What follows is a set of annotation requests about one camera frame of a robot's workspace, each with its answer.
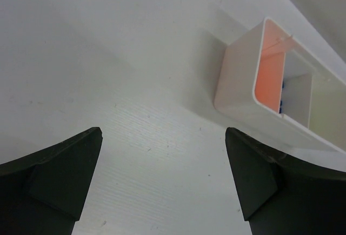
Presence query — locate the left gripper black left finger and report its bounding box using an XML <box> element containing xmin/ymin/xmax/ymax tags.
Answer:
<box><xmin>1</xmin><ymin>127</ymin><xmax>103</xmax><ymax>234</ymax></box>

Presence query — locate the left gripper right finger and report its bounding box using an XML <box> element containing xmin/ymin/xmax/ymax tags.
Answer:
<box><xmin>225</xmin><ymin>127</ymin><xmax>345</xmax><ymax>234</ymax></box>

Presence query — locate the white three-compartment container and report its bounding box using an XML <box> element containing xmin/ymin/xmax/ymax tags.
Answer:
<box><xmin>214</xmin><ymin>18</ymin><xmax>345</xmax><ymax>153</ymax></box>

